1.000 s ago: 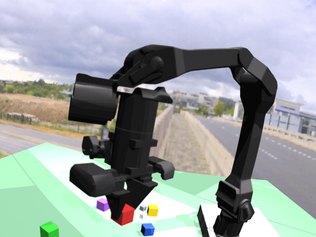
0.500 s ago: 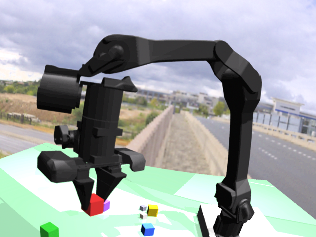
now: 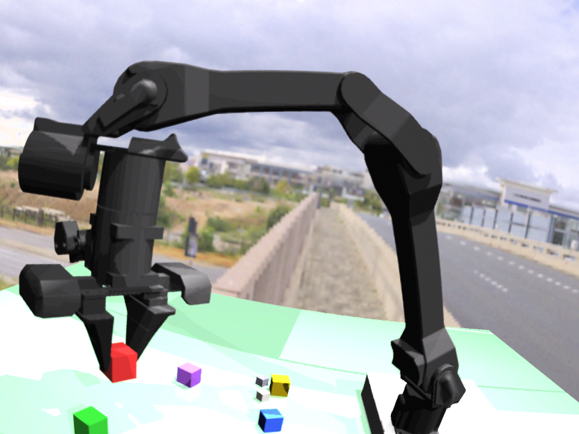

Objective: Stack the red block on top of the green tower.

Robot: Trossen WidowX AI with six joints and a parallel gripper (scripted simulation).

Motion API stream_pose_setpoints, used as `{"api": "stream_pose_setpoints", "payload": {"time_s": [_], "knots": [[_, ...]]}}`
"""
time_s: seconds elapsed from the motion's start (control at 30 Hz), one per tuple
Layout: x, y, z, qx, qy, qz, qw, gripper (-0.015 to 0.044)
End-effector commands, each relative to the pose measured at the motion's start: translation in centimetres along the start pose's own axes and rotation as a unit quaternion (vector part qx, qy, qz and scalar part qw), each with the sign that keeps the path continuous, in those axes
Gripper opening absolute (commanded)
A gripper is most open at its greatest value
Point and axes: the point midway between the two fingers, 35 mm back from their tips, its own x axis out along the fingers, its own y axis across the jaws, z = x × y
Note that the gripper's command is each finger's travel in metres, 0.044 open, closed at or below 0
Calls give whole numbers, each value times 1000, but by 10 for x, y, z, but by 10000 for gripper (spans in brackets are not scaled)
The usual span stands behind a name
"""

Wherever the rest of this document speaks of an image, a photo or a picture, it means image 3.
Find blue cube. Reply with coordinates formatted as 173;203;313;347
258;409;284;433

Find green cube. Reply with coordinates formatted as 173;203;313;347
73;406;108;434

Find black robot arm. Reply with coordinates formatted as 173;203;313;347
18;60;466;434

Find red block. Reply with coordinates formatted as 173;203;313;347
99;342;137;383

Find yellow block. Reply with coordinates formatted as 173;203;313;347
269;374;290;397

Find purple cube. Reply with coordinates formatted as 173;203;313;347
176;362;202;389

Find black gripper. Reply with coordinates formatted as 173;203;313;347
19;204;212;372

